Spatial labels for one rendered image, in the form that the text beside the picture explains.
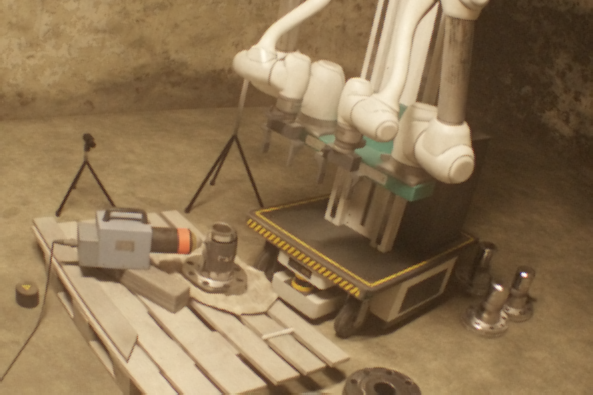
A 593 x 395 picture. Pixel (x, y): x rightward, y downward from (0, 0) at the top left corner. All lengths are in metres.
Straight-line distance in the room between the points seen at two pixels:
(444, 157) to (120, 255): 1.18
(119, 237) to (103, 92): 2.42
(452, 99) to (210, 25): 3.03
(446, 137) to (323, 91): 0.64
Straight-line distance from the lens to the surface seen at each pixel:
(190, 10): 4.81
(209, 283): 2.50
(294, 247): 2.64
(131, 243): 2.36
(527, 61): 7.00
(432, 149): 2.22
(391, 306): 2.71
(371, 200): 2.82
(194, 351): 2.21
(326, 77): 2.62
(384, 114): 2.04
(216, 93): 5.17
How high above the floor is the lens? 1.51
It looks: 20 degrees down
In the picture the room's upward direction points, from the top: 13 degrees clockwise
